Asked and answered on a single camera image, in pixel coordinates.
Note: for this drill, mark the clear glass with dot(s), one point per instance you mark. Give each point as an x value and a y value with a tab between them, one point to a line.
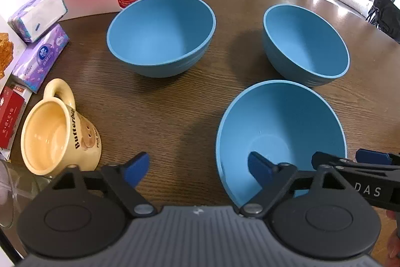
18	188

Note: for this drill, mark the red box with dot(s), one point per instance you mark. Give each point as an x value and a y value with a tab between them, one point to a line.
11	117

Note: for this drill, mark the person's right hand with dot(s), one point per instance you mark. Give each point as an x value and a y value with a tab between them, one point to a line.
393	242

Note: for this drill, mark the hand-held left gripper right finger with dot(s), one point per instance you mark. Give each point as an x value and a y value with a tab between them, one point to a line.
260	167

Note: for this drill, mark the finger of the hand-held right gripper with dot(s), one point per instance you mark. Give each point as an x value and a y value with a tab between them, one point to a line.
353	165
372	156

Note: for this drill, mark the purple tissue pack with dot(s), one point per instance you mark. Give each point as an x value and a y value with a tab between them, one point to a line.
40	60

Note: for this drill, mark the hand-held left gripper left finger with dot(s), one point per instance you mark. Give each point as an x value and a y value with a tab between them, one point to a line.
137	168

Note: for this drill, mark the white blue tissue pack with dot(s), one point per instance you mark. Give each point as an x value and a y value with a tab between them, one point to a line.
37	15

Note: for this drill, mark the blue ribbed bowl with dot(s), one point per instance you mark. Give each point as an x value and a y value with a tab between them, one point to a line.
309	45
281	123
159	32

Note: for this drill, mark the yellow printed mug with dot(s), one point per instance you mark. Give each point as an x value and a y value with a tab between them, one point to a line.
47	135

